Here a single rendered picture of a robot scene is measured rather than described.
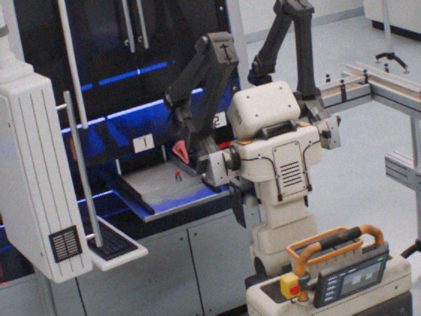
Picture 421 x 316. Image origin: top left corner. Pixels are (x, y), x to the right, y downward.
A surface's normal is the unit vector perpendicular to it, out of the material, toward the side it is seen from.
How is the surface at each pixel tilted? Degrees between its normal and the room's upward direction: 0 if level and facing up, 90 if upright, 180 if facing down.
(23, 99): 90
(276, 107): 48
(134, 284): 90
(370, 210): 0
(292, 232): 82
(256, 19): 90
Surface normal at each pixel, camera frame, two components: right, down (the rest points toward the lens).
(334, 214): -0.15, -0.92
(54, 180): 0.53, 0.23
